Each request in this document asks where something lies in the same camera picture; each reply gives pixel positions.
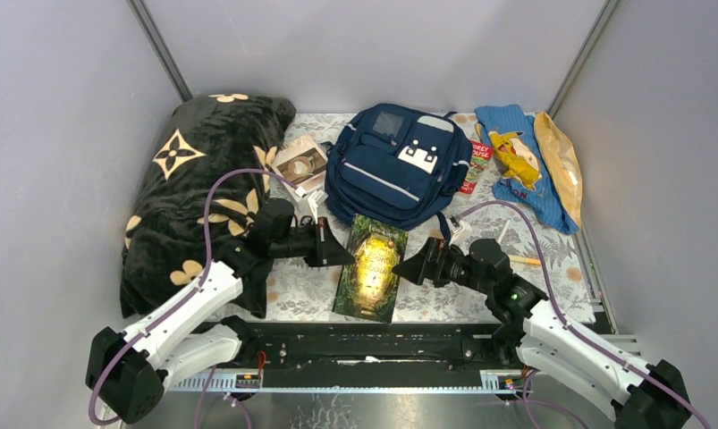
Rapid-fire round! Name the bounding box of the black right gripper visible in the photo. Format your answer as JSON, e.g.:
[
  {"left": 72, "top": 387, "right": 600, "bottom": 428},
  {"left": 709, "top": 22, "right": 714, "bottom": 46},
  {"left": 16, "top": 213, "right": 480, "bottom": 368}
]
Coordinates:
[{"left": 392, "top": 236, "right": 492, "bottom": 296}]

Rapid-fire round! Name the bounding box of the green fantasy book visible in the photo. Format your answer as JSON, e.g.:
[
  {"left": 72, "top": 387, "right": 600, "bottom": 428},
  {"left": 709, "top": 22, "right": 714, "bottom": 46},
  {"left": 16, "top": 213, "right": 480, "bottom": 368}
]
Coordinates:
[{"left": 333, "top": 214, "right": 409, "bottom": 324}]

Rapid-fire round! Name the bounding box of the navy blue backpack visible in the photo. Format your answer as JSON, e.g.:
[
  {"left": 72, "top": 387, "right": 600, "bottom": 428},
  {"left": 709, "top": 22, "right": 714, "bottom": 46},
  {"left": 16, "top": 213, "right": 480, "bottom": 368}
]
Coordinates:
[{"left": 325, "top": 103, "right": 473, "bottom": 240}]

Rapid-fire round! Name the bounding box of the red treehouse book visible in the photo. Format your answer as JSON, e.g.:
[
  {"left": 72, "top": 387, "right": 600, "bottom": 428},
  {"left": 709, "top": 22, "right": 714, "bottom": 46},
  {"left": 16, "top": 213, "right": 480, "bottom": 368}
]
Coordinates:
[{"left": 460, "top": 139, "right": 494, "bottom": 198}]

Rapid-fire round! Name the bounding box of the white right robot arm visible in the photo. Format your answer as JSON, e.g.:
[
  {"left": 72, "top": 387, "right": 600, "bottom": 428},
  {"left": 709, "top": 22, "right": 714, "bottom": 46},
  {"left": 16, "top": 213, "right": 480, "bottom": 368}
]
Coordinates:
[{"left": 393, "top": 238, "right": 694, "bottom": 428}]

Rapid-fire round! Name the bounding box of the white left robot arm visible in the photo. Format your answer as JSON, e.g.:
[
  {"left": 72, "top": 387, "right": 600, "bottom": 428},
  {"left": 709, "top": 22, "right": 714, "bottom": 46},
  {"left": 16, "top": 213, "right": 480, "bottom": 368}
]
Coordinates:
[{"left": 85, "top": 198, "right": 355, "bottom": 426}]

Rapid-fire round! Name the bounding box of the yellow snack bag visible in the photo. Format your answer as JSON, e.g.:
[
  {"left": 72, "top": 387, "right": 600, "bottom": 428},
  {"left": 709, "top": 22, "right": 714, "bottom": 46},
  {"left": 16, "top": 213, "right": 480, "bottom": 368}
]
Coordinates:
[{"left": 534, "top": 112, "right": 583, "bottom": 234}]

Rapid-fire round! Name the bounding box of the beige tape box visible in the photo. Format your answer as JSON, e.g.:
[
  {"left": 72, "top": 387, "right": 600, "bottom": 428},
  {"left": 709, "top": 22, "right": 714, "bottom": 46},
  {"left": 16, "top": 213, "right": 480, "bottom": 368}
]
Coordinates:
[{"left": 273, "top": 135, "right": 327, "bottom": 192}]

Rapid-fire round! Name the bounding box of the orange capped white marker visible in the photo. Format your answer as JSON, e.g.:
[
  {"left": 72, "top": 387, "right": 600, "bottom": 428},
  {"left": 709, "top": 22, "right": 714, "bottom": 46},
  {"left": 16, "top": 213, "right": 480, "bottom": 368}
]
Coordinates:
[{"left": 496, "top": 219, "right": 511, "bottom": 244}]

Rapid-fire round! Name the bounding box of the yellow highlighter pen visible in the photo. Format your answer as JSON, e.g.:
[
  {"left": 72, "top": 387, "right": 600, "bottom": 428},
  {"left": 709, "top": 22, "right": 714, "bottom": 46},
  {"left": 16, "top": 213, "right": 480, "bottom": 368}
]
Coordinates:
[{"left": 509, "top": 255, "right": 543, "bottom": 266}]

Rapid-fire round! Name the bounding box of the black floral blanket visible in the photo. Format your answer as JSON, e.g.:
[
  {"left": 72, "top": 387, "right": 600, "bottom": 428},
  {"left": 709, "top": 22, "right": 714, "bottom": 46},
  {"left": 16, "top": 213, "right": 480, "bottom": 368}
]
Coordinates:
[{"left": 119, "top": 93, "right": 296, "bottom": 317}]

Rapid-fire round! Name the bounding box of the blue pikachu cloth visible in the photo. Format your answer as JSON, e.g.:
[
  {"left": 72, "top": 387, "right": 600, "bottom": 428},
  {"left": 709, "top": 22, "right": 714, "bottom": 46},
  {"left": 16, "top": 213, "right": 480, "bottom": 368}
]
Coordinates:
[{"left": 475, "top": 104, "right": 572, "bottom": 235}]

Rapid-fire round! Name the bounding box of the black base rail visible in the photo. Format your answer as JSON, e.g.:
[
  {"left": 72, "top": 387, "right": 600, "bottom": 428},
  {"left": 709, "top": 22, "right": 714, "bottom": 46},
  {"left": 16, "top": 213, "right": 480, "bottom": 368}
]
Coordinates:
[{"left": 220, "top": 322, "right": 532, "bottom": 391}]

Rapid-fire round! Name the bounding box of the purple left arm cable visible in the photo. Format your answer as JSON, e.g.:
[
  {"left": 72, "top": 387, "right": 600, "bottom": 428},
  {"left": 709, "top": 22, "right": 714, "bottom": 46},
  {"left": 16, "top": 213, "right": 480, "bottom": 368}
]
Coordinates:
[{"left": 88, "top": 168, "right": 303, "bottom": 429}]

